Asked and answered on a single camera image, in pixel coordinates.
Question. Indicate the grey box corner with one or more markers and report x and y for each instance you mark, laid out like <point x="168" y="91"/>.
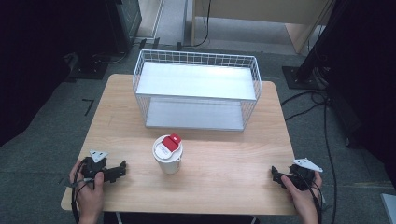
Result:
<point x="389" y="207"/>

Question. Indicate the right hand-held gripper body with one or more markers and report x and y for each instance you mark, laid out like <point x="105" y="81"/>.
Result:
<point x="300" y="175"/>

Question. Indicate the black equipment stand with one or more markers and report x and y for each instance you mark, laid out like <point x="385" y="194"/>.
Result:
<point x="102" y="40"/>

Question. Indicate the person's left hand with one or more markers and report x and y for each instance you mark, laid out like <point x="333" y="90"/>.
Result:
<point x="88" y="193"/>

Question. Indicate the person's right hand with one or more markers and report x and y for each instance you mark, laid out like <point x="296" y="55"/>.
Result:
<point x="303" y="196"/>

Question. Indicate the light wooden table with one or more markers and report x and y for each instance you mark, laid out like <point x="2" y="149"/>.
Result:
<point x="218" y="174"/>

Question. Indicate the wooden cabinet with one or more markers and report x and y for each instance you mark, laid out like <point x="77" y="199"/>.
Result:
<point x="258" y="18"/>

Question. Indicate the white cup with red lid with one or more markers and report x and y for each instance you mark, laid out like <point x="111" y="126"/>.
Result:
<point x="167" y="154"/>

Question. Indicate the black stand with base plate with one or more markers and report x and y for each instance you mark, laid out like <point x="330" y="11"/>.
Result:
<point x="314" y="49"/>

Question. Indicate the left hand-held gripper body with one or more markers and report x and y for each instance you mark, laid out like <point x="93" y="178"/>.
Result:
<point x="93" y="166"/>

